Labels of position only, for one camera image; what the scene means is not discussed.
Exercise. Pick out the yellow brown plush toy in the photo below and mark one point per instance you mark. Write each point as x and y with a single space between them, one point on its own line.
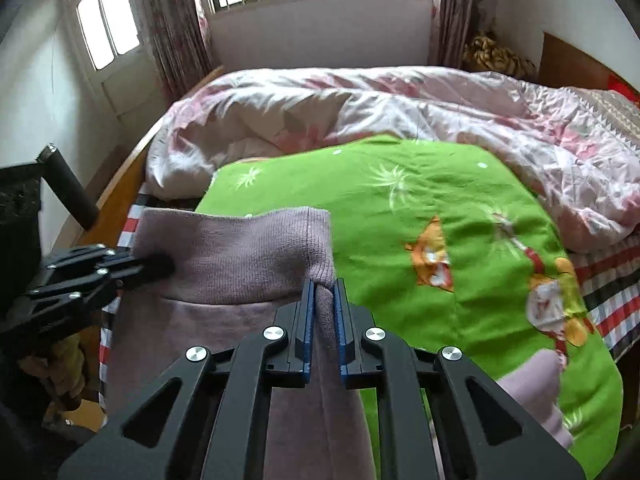
495 55

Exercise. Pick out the pink floral quilt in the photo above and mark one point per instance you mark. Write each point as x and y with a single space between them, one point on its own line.
350 105

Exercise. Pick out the wooden bed frame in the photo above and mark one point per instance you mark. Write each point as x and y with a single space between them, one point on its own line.
125 175

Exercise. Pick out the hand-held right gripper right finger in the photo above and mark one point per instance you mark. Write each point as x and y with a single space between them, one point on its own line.
341 322

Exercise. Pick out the red pillow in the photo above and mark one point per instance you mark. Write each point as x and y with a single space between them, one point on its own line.
622 87

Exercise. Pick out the striped bed sheet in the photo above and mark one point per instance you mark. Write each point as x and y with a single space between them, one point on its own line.
615 300

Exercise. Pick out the green cartoon print blanket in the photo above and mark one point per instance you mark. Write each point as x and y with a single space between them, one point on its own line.
425 200

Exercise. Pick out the yellow cloth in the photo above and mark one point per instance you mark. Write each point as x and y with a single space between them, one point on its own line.
67 360

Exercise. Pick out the wooden headboard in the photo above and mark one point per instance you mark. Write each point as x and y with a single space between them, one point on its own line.
570 62

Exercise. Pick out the mauve knit pants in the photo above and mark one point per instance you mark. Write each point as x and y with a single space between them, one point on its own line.
225 260

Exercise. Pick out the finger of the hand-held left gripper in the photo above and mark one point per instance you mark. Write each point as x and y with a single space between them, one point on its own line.
150 265
75 295

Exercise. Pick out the grey zigzag pattern pillow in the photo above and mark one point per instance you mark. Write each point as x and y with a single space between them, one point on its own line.
610 110

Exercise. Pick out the white door with glass panes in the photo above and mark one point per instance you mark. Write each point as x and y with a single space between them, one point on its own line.
107 25

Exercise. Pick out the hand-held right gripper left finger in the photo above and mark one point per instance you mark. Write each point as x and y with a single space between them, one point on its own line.
307 322

